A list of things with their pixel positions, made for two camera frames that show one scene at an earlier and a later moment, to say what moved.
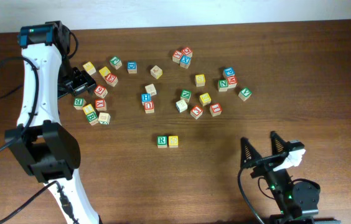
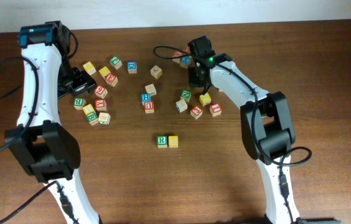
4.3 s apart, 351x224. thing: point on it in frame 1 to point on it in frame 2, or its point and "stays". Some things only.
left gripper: x=80 y=84 stays
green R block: x=162 y=141 stays
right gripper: x=264 y=162 to x=197 y=83
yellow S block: x=173 y=141 stays
